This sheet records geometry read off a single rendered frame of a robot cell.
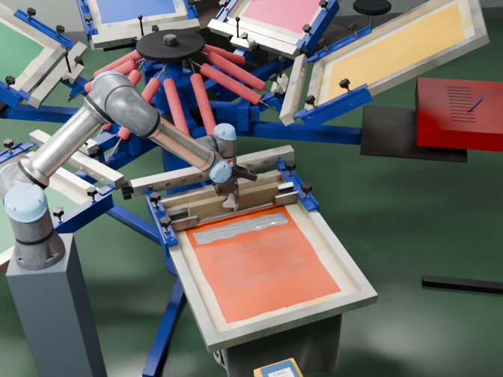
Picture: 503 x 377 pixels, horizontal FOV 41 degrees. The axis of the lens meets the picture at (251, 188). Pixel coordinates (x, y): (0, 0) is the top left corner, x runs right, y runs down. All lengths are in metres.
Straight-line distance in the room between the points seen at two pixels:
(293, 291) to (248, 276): 0.17
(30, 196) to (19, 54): 1.54
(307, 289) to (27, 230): 0.93
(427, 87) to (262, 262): 1.26
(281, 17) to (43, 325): 2.11
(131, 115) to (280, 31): 1.74
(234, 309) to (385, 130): 1.28
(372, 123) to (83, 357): 1.67
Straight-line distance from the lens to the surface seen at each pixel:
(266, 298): 2.29
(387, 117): 3.27
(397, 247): 3.96
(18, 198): 2.07
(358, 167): 4.56
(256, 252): 2.45
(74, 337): 2.34
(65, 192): 2.86
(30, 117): 3.58
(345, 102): 2.77
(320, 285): 2.34
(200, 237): 2.52
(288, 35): 3.58
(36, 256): 2.13
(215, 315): 2.25
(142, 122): 2.02
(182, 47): 3.07
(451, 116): 3.02
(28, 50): 3.56
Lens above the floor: 2.60
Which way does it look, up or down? 37 degrees down
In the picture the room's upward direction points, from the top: 2 degrees counter-clockwise
